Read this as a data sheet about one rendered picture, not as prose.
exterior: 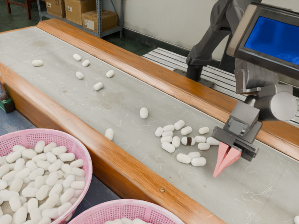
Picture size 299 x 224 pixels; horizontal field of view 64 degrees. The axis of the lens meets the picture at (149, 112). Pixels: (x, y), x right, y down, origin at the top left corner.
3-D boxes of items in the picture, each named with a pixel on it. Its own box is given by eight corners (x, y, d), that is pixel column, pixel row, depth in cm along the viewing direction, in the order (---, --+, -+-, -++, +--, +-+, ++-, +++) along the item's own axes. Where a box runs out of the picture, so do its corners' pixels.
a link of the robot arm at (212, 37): (204, 68, 99) (245, 19, 67) (189, 67, 98) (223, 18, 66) (204, 54, 100) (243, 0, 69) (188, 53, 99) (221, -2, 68)
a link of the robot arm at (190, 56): (212, 55, 94) (208, 50, 99) (191, 54, 93) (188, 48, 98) (208, 70, 98) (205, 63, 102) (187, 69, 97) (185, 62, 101)
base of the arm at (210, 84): (215, 75, 94) (221, 69, 99) (171, 58, 101) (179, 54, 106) (210, 92, 99) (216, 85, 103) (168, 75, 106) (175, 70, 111)
